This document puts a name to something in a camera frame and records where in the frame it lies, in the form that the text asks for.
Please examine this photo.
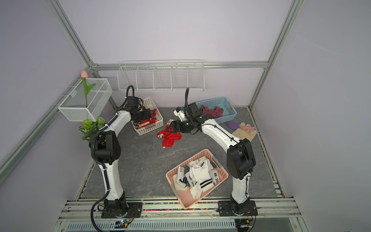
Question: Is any red white striped sock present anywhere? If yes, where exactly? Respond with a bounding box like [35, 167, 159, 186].
[134, 108, 157, 130]

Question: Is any plain red fleece sock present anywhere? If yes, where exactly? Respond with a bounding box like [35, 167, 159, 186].
[157, 122, 182, 148]

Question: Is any pink purple yellow sock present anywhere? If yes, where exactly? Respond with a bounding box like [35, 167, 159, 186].
[202, 106, 224, 119]

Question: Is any white black striped sock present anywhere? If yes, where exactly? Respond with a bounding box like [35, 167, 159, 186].
[188, 157, 214, 200]

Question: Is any white sock black pattern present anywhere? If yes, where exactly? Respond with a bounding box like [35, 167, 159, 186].
[173, 166, 188, 191]

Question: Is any white sock grey emblem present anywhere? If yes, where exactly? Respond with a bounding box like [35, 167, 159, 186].
[209, 169, 220, 185]

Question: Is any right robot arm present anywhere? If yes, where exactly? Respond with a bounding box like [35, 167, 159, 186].
[166, 88, 258, 216]

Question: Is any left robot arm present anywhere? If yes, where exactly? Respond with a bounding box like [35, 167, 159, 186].
[89, 85, 154, 218]

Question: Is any white plastic basket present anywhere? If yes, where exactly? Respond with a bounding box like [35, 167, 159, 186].
[131, 97, 164, 136]

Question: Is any blue plastic basket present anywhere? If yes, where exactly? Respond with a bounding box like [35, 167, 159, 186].
[196, 97, 237, 124]

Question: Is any pink plastic basket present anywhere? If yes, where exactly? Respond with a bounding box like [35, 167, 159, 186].
[166, 149, 229, 209]

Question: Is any green potted plant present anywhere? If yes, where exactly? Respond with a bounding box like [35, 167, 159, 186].
[79, 117, 105, 142]

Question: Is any artificial pink tulip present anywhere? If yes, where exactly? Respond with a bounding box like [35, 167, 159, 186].
[81, 70, 96, 108]

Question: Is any beige work glove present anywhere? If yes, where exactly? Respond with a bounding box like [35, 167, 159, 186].
[232, 127, 257, 142]

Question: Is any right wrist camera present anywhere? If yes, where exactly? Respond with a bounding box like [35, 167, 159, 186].
[174, 107, 188, 122]

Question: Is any white wire wall shelf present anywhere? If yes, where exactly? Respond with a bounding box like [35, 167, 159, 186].
[117, 60, 205, 91]

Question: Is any white mesh wall box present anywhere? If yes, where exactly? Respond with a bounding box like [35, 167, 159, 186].
[58, 78, 113, 122]

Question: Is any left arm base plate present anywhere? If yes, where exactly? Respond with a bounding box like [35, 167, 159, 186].
[101, 202, 143, 219]

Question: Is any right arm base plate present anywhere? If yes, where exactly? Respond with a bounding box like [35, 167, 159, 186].
[216, 199, 258, 217]

